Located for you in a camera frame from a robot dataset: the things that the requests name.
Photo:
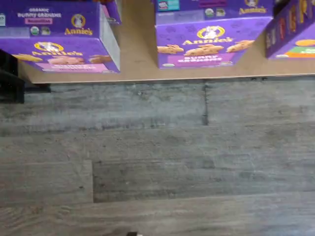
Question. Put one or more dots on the purple box pink patch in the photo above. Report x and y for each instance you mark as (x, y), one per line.
(61, 54)

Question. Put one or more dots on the wooden shelf board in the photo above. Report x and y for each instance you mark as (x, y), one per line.
(137, 61)

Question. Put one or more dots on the purple box violet patch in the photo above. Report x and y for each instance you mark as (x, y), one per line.
(209, 44)

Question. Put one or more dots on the purple Annie's snack box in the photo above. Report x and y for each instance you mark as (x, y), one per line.
(112, 12)

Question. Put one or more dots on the black metal shelf rack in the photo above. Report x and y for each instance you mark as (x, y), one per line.
(9, 81)

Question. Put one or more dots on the purple box green patch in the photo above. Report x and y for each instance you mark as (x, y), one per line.
(290, 37)

